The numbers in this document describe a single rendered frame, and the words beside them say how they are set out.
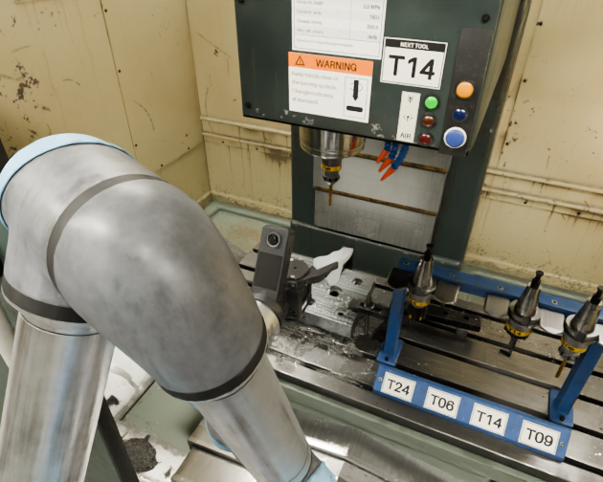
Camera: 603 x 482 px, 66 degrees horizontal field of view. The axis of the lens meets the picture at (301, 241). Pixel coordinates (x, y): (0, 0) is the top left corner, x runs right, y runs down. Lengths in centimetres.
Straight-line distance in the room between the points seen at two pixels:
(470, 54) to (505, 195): 128
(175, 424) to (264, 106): 104
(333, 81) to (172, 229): 59
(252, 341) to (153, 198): 12
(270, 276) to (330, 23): 43
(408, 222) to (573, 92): 70
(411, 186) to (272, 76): 83
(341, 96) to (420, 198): 83
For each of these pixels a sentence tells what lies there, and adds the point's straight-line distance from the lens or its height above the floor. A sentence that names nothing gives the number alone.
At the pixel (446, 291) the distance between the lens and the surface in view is 110.
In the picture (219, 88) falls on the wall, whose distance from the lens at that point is 228.
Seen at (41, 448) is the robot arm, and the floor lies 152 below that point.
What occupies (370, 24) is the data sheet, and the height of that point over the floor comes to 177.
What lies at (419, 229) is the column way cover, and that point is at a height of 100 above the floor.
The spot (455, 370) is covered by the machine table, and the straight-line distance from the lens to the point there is 137.
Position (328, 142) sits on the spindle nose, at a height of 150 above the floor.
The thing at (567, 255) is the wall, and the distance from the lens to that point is 216.
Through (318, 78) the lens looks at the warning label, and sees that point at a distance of 86.
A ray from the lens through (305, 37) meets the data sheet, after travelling 86.
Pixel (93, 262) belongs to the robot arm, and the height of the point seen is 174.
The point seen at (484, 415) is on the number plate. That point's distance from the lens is 125.
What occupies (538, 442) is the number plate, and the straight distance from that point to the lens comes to 127.
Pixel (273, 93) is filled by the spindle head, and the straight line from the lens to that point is 91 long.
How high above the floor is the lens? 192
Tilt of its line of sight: 36 degrees down
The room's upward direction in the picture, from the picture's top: straight up
